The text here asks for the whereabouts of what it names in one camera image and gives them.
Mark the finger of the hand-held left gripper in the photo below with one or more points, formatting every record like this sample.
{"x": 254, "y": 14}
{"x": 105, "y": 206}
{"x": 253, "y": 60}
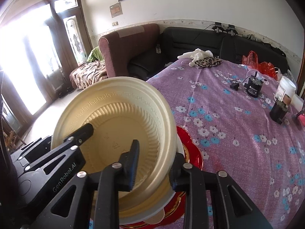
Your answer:
{"x": 83, "y": 132}

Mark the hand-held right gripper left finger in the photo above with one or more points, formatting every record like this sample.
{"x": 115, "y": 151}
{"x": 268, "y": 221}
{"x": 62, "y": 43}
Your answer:
{"x": 133, "y": 167}

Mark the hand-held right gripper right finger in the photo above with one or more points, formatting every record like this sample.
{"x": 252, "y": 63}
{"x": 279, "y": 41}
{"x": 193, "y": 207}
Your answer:
{"x": 177, "y": 183}

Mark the wide beige patterned bowl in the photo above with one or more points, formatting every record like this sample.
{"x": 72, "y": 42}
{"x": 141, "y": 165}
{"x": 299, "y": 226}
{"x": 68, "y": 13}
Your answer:
{"x": 114, "y": 114}

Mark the red glass plate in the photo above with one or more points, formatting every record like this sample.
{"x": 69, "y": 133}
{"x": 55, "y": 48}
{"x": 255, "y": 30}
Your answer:
{"x": 190, "y": 148}

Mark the large white bowl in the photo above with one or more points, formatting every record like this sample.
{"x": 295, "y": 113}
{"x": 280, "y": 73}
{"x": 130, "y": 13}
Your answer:
{"x": 180, "y": 145}

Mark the tiger print blanket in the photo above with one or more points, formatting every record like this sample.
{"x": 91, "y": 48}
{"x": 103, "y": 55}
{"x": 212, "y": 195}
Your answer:
{"x": 88, "y": 74}

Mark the green cloth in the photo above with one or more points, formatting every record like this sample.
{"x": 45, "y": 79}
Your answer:
{"x": 95, "y": 54}

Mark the wooden glass door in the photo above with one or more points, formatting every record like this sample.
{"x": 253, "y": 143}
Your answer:
{"x": 73, "y": 38}

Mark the brown armchair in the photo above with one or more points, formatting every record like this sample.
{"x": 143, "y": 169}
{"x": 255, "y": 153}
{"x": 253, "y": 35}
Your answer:
{"x": 126, "y": 47}

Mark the remote control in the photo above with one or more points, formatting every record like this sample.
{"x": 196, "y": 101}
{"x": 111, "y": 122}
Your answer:
{"x": 158, "y": 49}

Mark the black plug adapter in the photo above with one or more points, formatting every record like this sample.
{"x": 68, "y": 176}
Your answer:
{"x": 234, "y": 85}

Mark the dark bottle with cork cap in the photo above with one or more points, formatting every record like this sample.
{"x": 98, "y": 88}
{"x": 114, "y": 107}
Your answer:
{"x": 277, "y": 112}

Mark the small framed picture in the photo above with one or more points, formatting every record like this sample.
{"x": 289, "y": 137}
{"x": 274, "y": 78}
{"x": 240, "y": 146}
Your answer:
{"x": 116, "y": 10}

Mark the white cloth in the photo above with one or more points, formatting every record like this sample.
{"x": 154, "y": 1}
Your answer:
{"x": 197, "y": 53}

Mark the black leather sofa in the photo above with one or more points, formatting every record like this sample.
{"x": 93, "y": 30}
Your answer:
{"x": 190, "y": 40}

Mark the pink thermos with knitted sleeve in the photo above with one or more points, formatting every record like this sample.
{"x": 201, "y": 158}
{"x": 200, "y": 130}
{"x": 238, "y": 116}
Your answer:
{"x": 302, "y": 119}

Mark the red plastic bag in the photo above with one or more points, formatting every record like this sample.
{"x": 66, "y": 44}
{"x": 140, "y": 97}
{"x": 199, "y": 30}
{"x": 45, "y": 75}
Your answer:
{"x": 250, "y": 62}
{"x": 268, "y": 70}

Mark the white plastic jar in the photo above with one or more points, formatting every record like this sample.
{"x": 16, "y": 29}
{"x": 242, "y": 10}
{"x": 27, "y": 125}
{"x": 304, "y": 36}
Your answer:
{"x": 286, "y": 85}

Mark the black clamp device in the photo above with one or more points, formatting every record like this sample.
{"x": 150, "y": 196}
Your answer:
{"x": 218, "y": 26}
{"x": 232, "y": 29}

